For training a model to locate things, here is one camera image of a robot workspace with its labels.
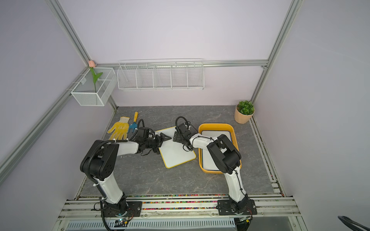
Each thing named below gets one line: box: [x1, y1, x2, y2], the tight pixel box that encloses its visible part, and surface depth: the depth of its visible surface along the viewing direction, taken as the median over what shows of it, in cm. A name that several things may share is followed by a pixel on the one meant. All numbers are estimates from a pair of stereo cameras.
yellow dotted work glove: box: [106, 116, 130, 141], surface depth 109 cm
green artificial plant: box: [236, 100, 255, 116], surface depth 104 cm
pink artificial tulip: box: [88, 59, 104, 93], surface depth 92 cm
